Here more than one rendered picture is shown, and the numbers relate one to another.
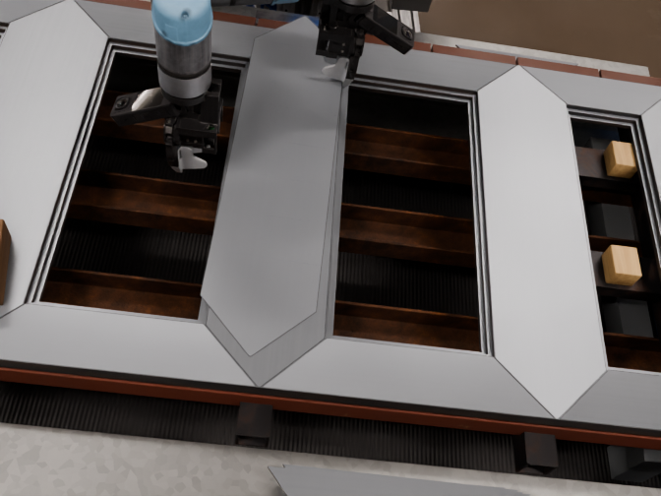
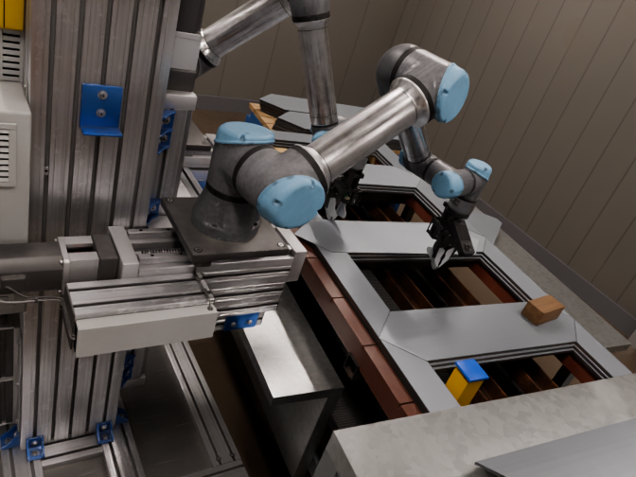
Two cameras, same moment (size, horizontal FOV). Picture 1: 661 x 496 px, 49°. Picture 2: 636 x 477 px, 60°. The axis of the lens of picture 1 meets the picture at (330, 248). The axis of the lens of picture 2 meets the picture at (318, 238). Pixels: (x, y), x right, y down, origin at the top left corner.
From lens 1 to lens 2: 2.27 m
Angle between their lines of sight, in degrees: 77
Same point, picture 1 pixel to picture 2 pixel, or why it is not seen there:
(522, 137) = not seen: hidden behind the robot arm
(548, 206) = not seen: hidden behind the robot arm
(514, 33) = not seen: outside the picture
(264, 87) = (361, 245)
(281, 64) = (340, 240)
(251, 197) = (423, 244)
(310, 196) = (404, 228)
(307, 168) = (392, 229)
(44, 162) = (482, 313)
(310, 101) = (354, 230)
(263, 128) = (385, 244)
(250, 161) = (407, 246)
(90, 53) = (409, 315)
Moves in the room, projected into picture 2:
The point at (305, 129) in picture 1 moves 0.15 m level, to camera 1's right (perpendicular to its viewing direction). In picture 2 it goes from (372, 231) to (358, 207)
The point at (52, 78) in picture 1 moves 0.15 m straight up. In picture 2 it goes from (440, 326) to (463, 282)
